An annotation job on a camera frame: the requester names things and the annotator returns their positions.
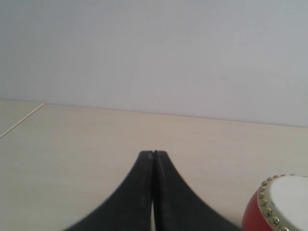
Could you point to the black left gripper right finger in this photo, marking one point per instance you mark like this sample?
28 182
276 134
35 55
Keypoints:
176 206

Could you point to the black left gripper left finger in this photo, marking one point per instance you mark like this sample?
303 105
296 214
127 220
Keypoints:
129 207

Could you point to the red drum with brass studs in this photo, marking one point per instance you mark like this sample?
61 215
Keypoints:
279 204

